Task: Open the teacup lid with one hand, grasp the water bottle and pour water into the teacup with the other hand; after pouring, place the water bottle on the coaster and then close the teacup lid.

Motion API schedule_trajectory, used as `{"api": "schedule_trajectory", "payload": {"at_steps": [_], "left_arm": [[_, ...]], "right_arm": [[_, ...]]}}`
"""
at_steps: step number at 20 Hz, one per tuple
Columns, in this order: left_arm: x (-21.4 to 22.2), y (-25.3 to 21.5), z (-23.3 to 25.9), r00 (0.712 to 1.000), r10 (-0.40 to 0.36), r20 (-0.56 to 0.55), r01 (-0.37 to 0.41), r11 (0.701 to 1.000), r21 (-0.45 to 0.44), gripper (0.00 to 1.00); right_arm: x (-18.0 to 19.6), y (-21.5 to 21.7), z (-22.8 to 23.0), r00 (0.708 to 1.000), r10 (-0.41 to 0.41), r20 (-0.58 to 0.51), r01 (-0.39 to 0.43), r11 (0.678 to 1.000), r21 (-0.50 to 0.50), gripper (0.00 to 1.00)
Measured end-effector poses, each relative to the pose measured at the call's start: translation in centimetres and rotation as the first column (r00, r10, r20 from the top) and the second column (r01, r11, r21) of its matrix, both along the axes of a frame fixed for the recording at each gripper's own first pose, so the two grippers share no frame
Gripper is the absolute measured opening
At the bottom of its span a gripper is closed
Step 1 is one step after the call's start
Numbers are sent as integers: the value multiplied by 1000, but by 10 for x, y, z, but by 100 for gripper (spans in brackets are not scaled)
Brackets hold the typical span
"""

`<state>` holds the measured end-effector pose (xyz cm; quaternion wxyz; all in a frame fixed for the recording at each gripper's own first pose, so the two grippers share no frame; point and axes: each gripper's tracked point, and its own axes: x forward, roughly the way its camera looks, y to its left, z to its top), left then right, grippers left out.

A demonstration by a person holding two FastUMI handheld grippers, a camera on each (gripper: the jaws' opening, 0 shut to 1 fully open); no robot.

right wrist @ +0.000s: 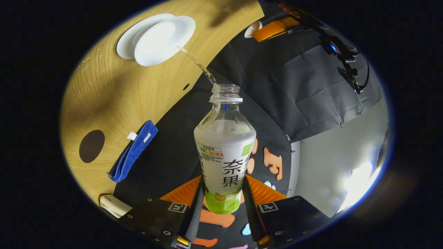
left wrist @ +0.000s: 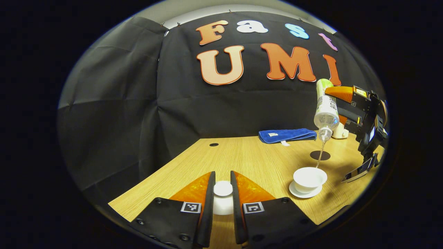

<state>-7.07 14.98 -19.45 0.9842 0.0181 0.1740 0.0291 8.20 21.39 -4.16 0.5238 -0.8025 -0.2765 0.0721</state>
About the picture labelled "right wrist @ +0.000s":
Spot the clear water bottle white label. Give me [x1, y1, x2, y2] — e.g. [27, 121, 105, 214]
[194, 84, 256, 215]

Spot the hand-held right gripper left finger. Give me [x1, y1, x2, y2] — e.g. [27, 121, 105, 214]
[118, 175, 205, 249]

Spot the white toaster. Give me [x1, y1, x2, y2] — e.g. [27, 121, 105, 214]
[99, 194, 133, 219]

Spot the blue folded towel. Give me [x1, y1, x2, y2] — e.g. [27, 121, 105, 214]
[108, 120, 159, 183]

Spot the dark round coaster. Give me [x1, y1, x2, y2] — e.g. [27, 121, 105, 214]
[79, 130, 105, 164]

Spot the white saucer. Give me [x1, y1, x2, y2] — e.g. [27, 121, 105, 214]
[116, 13, 175, 60]

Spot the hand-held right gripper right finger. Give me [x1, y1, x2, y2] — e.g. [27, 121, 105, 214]
[242, 175, 329, 248]

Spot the white teacup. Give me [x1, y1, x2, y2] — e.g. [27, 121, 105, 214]
[134, 16, 196, 67]

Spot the black cable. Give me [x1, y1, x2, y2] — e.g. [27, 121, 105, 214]
[358, 61, 371, 93]

